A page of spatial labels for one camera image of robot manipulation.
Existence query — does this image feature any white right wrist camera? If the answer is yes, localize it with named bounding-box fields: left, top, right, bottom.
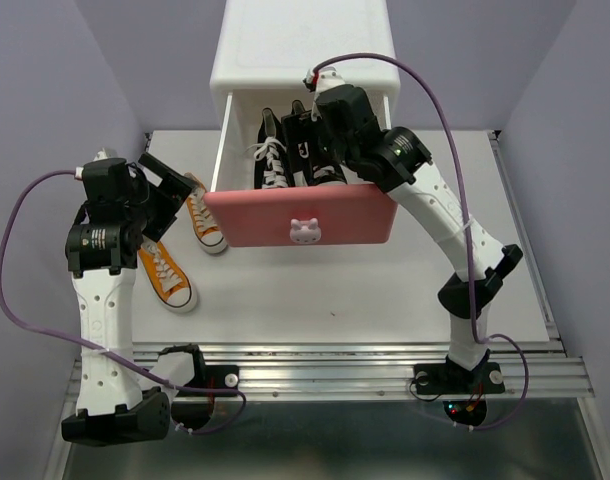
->
left=303, top=67, right=346, bottom=95

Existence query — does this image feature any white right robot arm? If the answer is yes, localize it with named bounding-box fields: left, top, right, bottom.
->
left=281, top=84, right=523, bottom=396

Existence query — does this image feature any black sneaker front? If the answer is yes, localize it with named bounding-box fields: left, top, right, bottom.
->
left=245, top=107, right=294, bottom=190

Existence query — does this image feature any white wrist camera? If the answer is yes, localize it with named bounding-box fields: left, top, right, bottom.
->
left=303, top=67, right=346, bottom=95
left=74, top=147, right=117, bottom=181

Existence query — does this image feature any white shoe cabinet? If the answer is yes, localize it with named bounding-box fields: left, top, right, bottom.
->
left=210, top=1, right=394, bottom=188

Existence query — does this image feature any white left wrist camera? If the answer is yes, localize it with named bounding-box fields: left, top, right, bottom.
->
left=74, top=147, right=117, bottom=181

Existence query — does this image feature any aluminium mounting rail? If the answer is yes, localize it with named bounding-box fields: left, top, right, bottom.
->
left=64, top=341, right=597, bottom=401

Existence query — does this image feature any black sneaker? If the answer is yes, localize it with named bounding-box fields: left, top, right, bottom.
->
left=245, top=107, right=294, bottom=190
left=290, top=99, right=347, bottom=186

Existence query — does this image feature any orange sneaker front left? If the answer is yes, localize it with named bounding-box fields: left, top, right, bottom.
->
left=138, top=240, right=198, bottom=314

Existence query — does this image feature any orange sneaker near cabinet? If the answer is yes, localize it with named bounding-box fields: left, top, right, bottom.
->
left=184, top=172, right=228, bottom=255

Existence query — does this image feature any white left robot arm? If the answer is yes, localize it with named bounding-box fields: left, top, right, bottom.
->
left=61, top=153, right=244, bottom=447

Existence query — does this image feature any dark pink drawer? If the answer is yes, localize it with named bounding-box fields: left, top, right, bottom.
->
left=205, top=89, right=397, bottom=247

